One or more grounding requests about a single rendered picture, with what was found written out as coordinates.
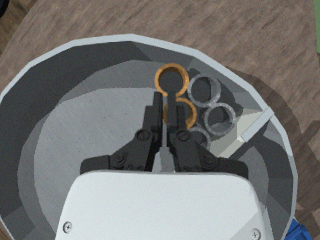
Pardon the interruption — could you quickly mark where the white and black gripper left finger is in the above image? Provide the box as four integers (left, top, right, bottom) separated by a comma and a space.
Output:
80, 91, 163, 175

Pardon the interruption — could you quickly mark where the grey metal ring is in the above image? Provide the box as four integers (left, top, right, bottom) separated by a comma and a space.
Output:
199, 102, 236, 136
185, 73, 221, 108
187, 123, 211, 151

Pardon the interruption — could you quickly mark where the bronze bushing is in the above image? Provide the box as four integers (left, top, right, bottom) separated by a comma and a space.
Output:
163, 97, 197, 129
154, 63, 189, 97

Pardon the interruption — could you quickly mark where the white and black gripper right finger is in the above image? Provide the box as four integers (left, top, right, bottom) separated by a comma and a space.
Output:
167, 91, 248, 180

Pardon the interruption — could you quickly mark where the blue crate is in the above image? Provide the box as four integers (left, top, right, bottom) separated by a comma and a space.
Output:
284, 217, 313, 240

